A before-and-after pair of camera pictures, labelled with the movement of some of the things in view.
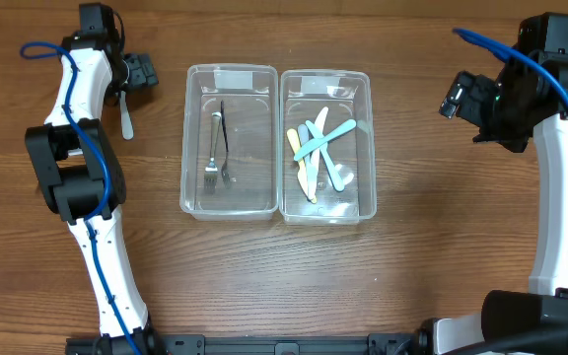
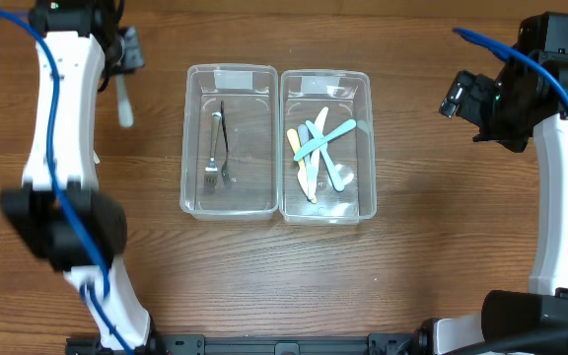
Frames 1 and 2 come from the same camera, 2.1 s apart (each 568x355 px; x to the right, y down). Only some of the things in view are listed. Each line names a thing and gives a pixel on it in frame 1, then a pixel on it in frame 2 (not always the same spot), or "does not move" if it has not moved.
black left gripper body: [141, 69] → [113, 56]
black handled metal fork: [225, 168] does not move
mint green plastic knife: [314, 144] does not move
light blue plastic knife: [317, 134] does not move
